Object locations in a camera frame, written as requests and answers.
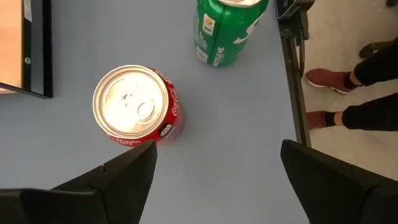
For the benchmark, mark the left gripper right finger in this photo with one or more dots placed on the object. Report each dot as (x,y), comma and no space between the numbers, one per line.
(335,193)

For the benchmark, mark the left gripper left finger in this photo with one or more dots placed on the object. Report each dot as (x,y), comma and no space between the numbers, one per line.
(124,189)

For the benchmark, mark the red Star Wars Coca-Cola can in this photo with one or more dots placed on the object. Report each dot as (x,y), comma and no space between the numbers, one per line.
(133,102)

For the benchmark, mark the green Sprite can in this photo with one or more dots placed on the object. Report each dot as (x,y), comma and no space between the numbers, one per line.
(227,34)

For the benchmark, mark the person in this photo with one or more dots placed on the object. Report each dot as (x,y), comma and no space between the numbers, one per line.
(373,68)

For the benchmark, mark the black metal rig frame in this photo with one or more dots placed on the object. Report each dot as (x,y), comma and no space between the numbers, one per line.
(295,77)

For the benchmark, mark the wooden shelf black metal frame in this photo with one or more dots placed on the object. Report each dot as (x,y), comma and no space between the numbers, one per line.
(37,46)

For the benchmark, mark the black table-level camera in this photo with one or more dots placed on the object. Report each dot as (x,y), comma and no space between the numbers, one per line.
(292,6)

